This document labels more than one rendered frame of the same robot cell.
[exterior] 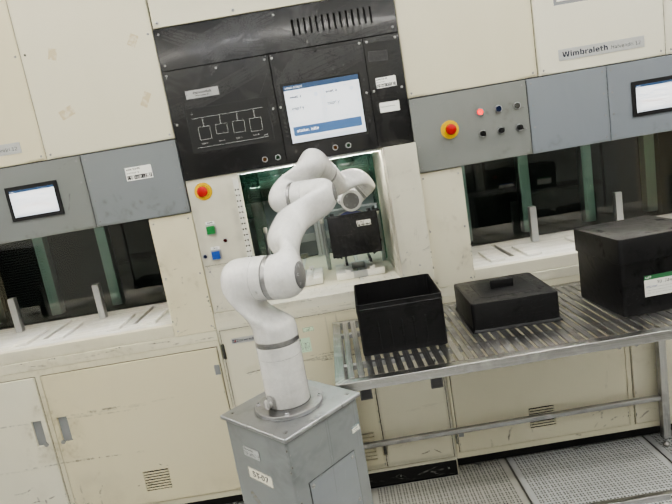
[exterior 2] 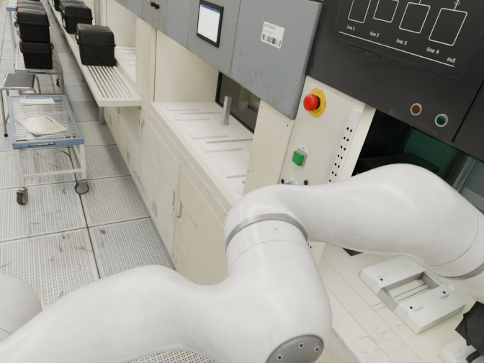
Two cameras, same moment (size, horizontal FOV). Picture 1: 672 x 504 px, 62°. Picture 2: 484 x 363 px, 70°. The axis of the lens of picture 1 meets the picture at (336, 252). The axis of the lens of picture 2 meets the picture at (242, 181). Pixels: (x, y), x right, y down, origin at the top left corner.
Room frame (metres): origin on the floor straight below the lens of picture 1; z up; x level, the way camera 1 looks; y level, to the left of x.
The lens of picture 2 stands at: (1.56, -0.15, 1.58)
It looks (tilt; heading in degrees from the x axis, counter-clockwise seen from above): 30 degrees down; 56
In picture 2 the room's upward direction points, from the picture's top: 11 degrees clockwise
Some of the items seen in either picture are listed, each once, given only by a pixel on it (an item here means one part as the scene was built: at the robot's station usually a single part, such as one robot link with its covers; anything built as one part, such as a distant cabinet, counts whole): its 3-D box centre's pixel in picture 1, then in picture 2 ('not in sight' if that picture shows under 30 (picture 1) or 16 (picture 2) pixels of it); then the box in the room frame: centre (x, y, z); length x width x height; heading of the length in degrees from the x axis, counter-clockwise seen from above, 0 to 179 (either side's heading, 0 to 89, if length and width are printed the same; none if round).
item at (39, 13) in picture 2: not in sight; (33, 24); (1.63, 4.03, 0.85); 0.30 x 0.28 x 0.26; 89
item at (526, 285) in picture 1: (503, 296); not in sight; (1.87, -0.55, 0.83); 0.29 x 0.29 x 0.13; 88
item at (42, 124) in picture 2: not in sight; (42, 124); (1.58, 2.48, 0.47); 0.31 x 0.23 x 0.02; 111
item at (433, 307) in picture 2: (299, 277); (411, 288); (2.43, 0.18, 0.89); 0.22 x 0.21 x 0.04; 0
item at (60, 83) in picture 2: not in sight; (40, 78); (1.64, 4.35, 0.24); 0.94 x 0.53 x 0.48; 89
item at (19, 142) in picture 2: not in sight; (48, 142); (1.61, 2.66, 0.24); 0.97 x 0.52 x 0.48; 92
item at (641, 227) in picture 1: (637, 263); not in sight; (1.80, -0.99, 0.89); 0.29 x 0.29 x 0.25; 3
